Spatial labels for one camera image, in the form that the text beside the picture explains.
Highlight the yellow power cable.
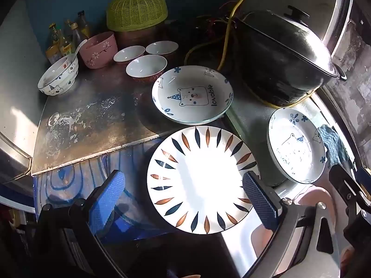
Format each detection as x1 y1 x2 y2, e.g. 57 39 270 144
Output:
183 0 317 109

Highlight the lovable bear deep plate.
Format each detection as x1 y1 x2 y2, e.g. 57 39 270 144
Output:
152 65 234 126

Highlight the leaf pattern white plate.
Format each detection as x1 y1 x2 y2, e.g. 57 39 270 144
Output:
147 126 260 235

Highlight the yellow lid spice jar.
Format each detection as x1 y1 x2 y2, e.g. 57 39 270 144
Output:
45 44 62 65

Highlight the blue white striped cloth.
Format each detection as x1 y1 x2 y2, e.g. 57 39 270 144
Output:
318 125 350 167

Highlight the red white small bowl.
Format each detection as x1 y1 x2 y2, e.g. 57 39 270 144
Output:
146 41 179 60
113 45 145 65
126 55 168 82

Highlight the black electric cooker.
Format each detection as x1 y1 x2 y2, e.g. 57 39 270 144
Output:
232 6 347 107

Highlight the clear vinegar bottle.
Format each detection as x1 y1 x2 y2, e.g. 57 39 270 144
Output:
71 23 87 49

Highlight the white ceramic spoon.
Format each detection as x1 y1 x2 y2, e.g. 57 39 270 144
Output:
68 39 87 63

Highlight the bear flower deep plate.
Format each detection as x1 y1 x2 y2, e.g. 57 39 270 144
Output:
267 108 326 184

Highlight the green plastic food cover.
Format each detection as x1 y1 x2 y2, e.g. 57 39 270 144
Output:
106 0 168 32

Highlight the dark sauce bottle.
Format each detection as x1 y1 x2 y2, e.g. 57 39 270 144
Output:
77 10 91 38

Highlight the pink floral bowl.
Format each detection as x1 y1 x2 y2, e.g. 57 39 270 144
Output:
79 32 118 69

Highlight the copper metal pot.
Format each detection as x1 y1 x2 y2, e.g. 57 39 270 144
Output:
115 26 157 49

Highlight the bear pattern white bowl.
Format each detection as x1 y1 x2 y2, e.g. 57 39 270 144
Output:
38 54 79 96

